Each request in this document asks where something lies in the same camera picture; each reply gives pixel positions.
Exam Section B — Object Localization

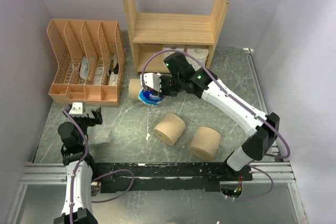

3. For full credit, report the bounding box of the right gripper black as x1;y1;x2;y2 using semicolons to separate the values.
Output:
152;75;183;98

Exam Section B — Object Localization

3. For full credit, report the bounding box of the blue Tempo roll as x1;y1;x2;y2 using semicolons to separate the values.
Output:
138;89;164;106

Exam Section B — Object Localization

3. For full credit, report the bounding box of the white red-dotted paper roll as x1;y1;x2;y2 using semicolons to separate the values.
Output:
162;46;184;59
186;46;209;71

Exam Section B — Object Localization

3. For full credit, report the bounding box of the brown paper towel roll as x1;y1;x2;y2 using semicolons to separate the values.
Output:
189;126;221;161
153;113;186;146
128;78;142;100

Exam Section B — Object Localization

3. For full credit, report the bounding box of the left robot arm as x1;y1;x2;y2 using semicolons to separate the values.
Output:
53;102;102;223

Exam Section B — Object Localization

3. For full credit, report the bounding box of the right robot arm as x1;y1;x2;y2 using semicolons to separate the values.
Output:
163;52;280;181

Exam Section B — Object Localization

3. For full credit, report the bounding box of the wooden two-tier shelf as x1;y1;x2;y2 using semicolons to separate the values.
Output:
123;0;229;73

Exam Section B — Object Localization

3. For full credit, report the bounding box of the white barcode packet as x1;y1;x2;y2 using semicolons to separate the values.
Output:
92;60;104;85

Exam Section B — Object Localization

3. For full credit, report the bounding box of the white paper clip box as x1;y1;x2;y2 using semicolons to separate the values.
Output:
108;73;119;86

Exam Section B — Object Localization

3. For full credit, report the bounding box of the blue correction tape package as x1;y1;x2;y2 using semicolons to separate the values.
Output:
79;56;89;80

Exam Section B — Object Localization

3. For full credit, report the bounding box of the black stapler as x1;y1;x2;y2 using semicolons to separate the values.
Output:
108;54;119;75

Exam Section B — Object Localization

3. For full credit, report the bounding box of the pink plastic desk organizer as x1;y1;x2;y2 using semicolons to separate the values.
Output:
47;19;125;106

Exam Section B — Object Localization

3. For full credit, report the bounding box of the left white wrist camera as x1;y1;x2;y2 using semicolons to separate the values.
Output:
69;102;86;116

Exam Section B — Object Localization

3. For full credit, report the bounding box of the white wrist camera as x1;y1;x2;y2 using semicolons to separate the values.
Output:
69;102;86;116
141;73;162;93

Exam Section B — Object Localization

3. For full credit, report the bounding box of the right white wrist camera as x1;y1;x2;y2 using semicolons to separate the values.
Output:
141;73;162;93

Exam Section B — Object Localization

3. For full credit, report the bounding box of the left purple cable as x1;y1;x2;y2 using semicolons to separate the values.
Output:
62;108;135;224

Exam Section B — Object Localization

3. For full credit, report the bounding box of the purple cable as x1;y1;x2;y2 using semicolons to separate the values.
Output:
141;48;291;201
62;108;135;224

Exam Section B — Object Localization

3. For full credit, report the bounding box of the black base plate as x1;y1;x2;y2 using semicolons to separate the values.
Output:
93;162;253;193

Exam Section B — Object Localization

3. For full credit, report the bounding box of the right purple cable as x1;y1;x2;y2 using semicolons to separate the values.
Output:
141;48;291;201

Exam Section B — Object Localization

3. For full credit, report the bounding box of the aluminium frame rail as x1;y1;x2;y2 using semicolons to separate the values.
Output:
20;162;296;185

